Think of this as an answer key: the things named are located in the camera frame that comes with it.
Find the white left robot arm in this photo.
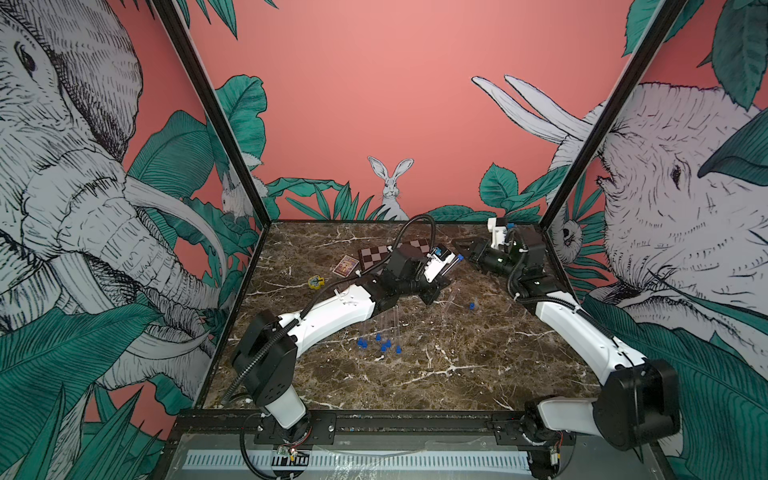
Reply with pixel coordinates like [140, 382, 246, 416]
[222, 244, 463, 437]

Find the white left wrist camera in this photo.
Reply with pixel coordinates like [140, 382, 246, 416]
[423, 244, 457, 283]

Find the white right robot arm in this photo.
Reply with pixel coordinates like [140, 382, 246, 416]
[452, 225, 681, 451]

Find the black frame post left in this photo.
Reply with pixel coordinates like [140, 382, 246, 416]
[151, 0, 272, 228]

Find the white slotted cable duct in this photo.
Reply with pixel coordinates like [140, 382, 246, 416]
[182, 449, 532, 475]

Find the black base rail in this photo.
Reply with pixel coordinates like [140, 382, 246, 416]
[173, 409, 652, 448]

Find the black frame post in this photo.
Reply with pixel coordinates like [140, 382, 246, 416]
[151, 0, 272, 228]
[539, 0, 687, 231]

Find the black frame post right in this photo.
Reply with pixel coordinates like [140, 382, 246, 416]
[539, 0, 687, 231]

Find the brown checkered chess board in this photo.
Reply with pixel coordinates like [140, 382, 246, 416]
[358, 239, 430, 270]

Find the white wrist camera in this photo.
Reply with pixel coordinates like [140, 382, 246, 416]
[423, 244, 457, 283]
[487, 217, 508, 250]

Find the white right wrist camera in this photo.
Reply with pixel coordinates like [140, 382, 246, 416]
[487, 217, 508, 250]

